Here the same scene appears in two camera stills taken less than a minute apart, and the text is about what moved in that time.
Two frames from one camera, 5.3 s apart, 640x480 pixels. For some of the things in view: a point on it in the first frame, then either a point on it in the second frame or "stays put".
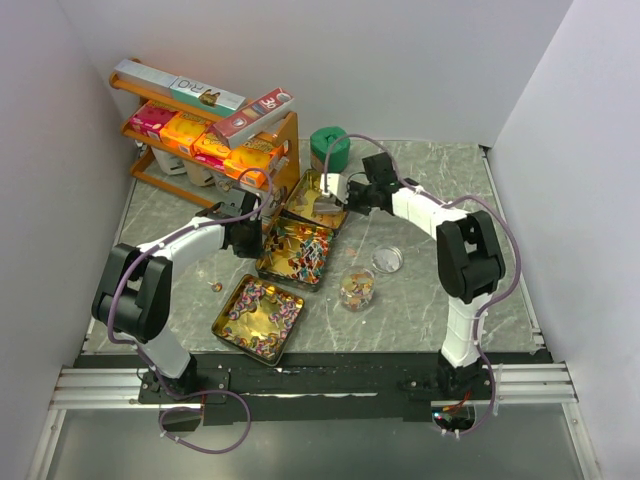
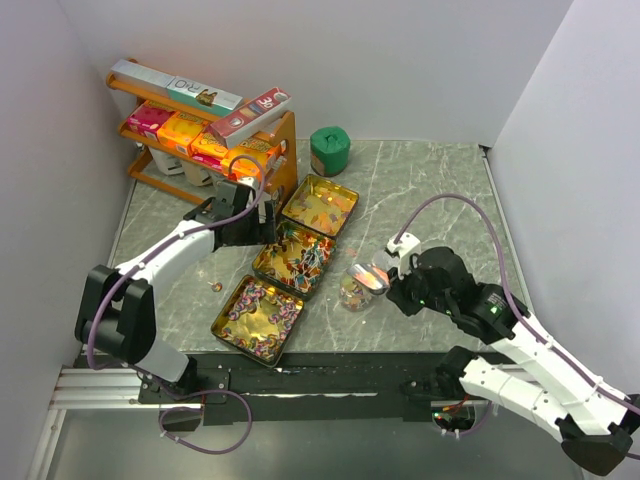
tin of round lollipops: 294,253 stays put
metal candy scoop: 327,205 → 372,277
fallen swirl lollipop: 216,286 stays put
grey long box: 144,77 stays put
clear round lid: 387,259 stays put
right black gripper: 351,187 → 398,294
